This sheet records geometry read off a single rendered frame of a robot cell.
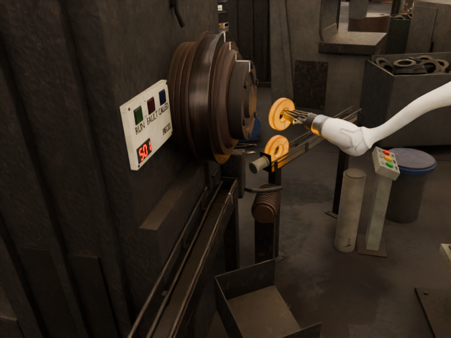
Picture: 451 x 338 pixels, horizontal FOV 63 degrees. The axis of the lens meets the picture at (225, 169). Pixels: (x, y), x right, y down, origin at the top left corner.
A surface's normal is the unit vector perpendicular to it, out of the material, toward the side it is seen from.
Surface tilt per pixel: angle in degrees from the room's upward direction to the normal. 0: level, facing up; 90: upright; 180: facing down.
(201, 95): 69
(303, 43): 90
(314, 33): 90
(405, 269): 0
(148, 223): 0
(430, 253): 0
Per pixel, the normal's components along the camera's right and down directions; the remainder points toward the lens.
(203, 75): -0.22, -0.16
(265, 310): -0.01, -0.84
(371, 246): -0.25, 0.47
